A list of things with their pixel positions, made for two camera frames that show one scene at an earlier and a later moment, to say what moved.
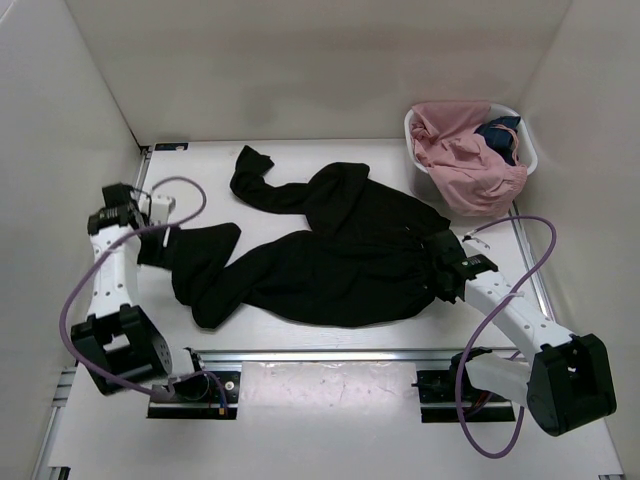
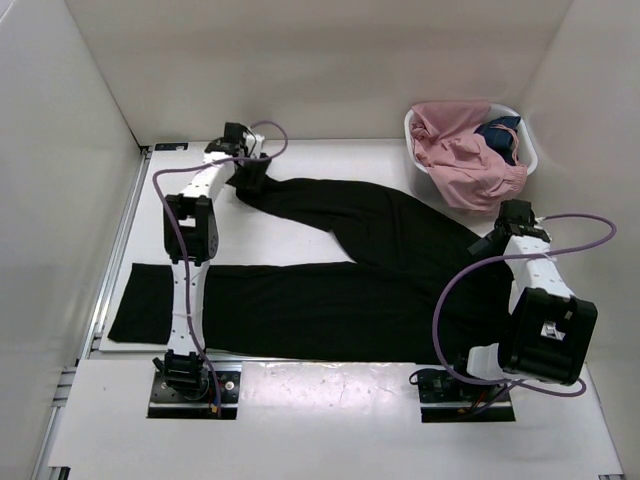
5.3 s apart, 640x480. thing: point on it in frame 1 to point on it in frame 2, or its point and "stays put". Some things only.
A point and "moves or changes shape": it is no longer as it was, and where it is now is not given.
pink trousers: x=469 y=173 stays put
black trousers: x=364 y=257 moves or changes shape
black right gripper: x=441 y=293 to x=481 y=247
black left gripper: x=162 y=255 to x=253 y=181
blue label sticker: x=170 y=146 stays put
